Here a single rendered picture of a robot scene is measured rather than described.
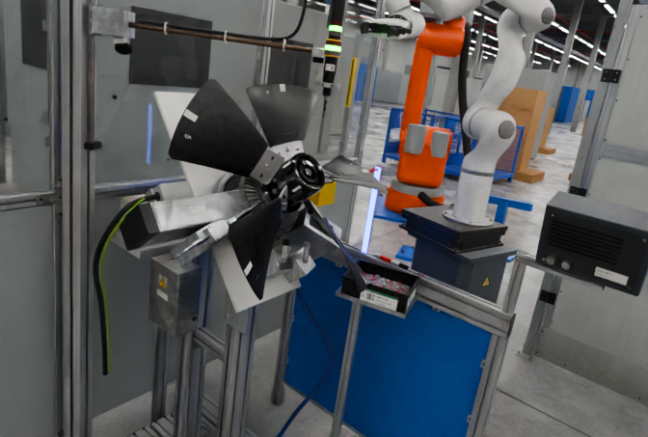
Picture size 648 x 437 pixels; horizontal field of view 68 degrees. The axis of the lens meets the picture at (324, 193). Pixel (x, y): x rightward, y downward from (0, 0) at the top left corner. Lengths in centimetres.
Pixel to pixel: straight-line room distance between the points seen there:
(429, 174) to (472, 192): 345
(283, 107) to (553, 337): 224
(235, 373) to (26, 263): 76
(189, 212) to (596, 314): 240
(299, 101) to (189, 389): 108
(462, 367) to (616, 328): 149
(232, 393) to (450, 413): 74
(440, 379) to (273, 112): 106
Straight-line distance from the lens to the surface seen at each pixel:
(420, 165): 525
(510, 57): 185
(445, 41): 536
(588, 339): 313
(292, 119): 144
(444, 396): 182
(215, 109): 123
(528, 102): 925
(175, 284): 155
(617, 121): 289
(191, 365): 183
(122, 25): 149
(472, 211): 185
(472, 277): 182
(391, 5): 168
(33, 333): 193
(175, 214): 120
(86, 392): 199
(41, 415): 214
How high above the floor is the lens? 151
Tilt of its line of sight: 15 degrees down
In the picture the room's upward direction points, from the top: 8 degrees clockwise
